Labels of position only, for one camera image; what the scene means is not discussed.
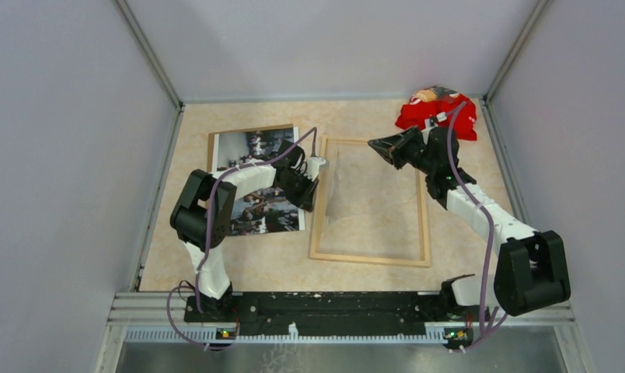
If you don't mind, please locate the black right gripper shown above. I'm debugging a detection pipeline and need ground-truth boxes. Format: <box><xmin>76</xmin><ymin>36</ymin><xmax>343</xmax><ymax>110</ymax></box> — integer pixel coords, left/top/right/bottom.
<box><xmin>367</xmin><ymin>126</ymin><xmax>436</xmax><ymax>176</ymax></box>

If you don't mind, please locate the light wooden picture frame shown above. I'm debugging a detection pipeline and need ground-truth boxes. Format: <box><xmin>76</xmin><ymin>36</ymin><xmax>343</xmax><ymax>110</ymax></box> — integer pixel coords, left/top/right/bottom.
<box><xmin>309</xmin><ymin>136</ymin><xmax>431</xmax><ymax>268</ymax></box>

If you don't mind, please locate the printed street photo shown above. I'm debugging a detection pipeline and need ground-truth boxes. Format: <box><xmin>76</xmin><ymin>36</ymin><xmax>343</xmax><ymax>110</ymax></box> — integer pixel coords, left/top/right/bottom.
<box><xmin>211</xmin><ymin>126</ymin><xmax>305</xmax><ymax>236</ymax></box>

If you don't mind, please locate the clear acrylic sheet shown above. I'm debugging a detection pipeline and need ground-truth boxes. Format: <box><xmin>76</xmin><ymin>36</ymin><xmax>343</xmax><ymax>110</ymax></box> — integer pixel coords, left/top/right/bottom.
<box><xmin>318</xmin><ymin>142</ymin><xmax>422</xmax><ymax>260</ymax></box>

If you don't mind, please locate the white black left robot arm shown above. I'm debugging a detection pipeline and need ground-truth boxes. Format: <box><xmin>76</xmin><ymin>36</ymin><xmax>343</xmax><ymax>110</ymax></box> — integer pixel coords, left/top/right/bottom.
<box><xmin>169</xmin><ymin>141</ymin><xmax>328</xmax><ymax>321</ymax></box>

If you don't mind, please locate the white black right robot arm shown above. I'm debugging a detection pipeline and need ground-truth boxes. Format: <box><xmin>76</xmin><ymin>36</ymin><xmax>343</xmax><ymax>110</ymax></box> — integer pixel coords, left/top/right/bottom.
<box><xmin>368</xmin><ymin>127</ymin><xmax>571</xmax><ymax>320</ymax></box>

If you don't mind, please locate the red crumpled cloth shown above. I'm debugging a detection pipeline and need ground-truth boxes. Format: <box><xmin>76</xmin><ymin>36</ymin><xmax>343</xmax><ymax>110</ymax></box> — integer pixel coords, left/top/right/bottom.
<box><xmin>395</xmin><ymin>85</ymin><xmax>477</xmax><ymax>141</ymax></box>

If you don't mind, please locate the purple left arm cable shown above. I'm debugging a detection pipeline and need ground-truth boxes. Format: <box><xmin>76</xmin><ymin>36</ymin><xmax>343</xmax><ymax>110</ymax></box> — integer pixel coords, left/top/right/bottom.
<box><xmin>166</xmin><ymin>126</ymin><xmax>319</xmax><ymax>352</ymax></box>

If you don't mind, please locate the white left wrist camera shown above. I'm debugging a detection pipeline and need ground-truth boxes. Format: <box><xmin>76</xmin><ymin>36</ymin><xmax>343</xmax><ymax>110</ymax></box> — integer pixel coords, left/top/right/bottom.
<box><xmin>303</xmin><ymin>156</ymin><xmax>329</xmax><ymax>181</ymax></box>

